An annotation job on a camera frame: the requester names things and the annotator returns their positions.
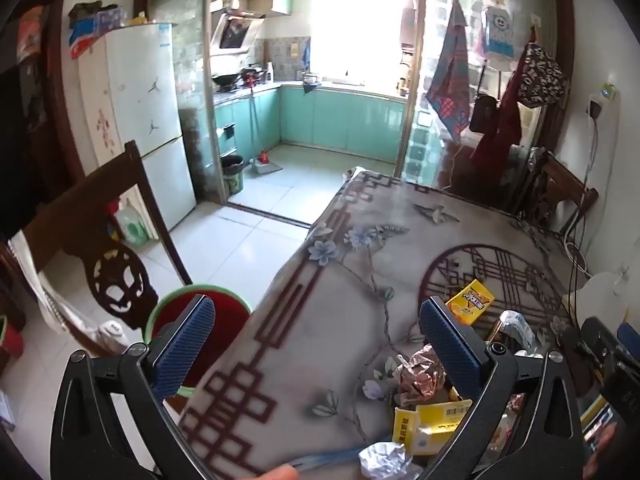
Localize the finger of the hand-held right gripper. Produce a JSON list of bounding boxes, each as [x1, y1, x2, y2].
[[580, 316, 640, 361]]

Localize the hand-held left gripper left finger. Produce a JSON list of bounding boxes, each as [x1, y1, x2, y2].
[[50, 294, 217, 480]]

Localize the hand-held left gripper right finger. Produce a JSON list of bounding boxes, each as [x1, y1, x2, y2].
[[419, 296, 586, 480]]

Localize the pink foil wrapper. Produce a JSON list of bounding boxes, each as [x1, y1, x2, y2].
[[392, 344, 448, 408]]

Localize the brown gold wrapper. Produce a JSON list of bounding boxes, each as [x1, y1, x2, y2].
[[486, 310, 508, 343]]

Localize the yellow orange snack box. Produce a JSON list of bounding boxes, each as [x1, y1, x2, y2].
[[444, 279, 496, 326]]

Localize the yellow white box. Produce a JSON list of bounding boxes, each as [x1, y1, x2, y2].
[[392, 399, 473, 457]]

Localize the white blue snack packet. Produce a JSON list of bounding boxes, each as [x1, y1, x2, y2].
[[500, 310, 543, 353]]

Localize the silver foil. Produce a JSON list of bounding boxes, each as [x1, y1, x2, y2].
[[357, 442, 423, 480]]

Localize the person's right hand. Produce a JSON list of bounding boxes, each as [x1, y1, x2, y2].
[[585, 422, 620, 471]]

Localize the green plastic bottle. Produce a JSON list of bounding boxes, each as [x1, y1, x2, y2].
[[117, 200, 151, 246]]

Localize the white cloth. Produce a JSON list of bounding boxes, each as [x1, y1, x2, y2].
[[7, 230, 131, 356]]

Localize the brown wooden chair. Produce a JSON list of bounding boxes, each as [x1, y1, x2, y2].
[[520, 147, 598, 233]]

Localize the blue plastic strip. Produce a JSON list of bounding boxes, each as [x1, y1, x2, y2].
[[295, 450, 362, 468]]

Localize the red green container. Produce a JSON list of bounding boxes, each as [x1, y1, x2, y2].
[[0, 314, 25, 361]]

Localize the black kitchen waste bin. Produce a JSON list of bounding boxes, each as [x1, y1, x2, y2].
[[220, 155, 246, 196]]

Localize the carved dark wooden chair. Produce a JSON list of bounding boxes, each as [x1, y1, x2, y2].
[[10, 140, 193, 356]]

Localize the red dustpan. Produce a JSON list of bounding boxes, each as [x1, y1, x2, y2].
[[247, 149, 283, 177]]

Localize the dark red garment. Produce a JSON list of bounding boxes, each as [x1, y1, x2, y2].
[[472, 55, 526, 166]]

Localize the black hanging bag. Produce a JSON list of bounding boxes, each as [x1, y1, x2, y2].
[[470, 95, 498, 133]]

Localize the teal kitchen cabinets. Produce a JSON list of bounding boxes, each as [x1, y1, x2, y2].
[[214, 85, 408, 161]]

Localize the white refrigerator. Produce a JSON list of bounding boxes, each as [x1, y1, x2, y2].
[[77, 22, 198, 233]]

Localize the blue red checked towel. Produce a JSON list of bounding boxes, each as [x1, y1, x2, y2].
[[425, 0, 473, 143]]

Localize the black white patterned bag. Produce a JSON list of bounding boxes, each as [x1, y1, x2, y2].
[[515, 42, 571, 108]]

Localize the silver range hood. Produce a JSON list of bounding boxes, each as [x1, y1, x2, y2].
[[210, 12, 266, 56]]

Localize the blue red plastic bag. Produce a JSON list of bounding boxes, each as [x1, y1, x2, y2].
[[67, 2, 103, 59]]

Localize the blue patterned box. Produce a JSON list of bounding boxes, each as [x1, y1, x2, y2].
[[97, 5, 126, 31]]

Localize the grey charger cable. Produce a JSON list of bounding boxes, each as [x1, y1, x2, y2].
[[560, 116, 601, 281]]

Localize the cartoon wall poster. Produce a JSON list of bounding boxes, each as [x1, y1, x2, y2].
[[482, 2, 518, 58]]

